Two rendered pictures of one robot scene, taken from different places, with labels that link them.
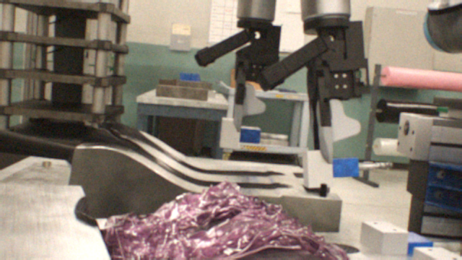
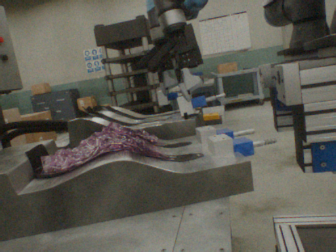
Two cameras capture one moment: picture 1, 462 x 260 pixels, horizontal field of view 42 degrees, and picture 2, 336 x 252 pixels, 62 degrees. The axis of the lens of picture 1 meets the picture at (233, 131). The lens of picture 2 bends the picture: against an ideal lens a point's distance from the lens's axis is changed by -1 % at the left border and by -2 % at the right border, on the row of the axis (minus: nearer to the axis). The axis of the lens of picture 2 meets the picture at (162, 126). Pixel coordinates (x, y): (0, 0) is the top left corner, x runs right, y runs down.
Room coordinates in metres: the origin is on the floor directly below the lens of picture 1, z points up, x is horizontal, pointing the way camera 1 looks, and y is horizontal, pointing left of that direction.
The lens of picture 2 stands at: (0.09, -0.27, 1.01)
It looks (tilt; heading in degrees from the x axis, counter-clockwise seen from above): 10 degrees down; 16
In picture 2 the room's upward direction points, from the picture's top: 10 degrees counter-clockwise
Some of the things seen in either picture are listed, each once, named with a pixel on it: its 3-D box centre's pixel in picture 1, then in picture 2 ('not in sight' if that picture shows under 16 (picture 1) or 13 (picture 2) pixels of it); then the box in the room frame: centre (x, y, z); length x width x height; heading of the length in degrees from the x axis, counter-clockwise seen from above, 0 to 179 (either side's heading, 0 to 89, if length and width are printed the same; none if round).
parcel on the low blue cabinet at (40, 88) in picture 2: not in sight; (41, 88); (6.79, 4.80, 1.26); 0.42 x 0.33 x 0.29; 93
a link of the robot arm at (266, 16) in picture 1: (255, 11); (161, 34); (1.18, -0.02, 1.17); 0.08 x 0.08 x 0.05
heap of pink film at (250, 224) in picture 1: (229, 225); (105, 144); (0.60, 0.00, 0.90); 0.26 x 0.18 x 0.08; 109
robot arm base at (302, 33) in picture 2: not in sight; (310, 31); (1.32, -0.57, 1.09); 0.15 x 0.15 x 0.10
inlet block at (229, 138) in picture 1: (254, 135); (175, 95); (1.18, -0.04, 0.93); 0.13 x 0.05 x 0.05; 92
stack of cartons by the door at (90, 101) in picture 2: not in sight; (96, 111); (6.97, 3.39, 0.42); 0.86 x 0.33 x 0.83; 93
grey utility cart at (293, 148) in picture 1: (260, 124); (237, 88); (7.01, -0.30, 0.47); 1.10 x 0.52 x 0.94; 101
